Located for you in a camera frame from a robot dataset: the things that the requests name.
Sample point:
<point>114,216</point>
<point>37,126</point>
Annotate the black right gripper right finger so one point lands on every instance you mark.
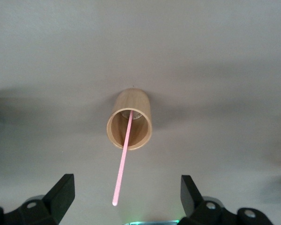
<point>194,206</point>

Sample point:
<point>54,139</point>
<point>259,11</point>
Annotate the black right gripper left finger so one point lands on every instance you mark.
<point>58,199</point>

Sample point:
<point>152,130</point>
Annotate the pink straw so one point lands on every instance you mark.
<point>121,168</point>

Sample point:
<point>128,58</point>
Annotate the bamboo wooden cup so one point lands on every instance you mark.
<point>131,100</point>

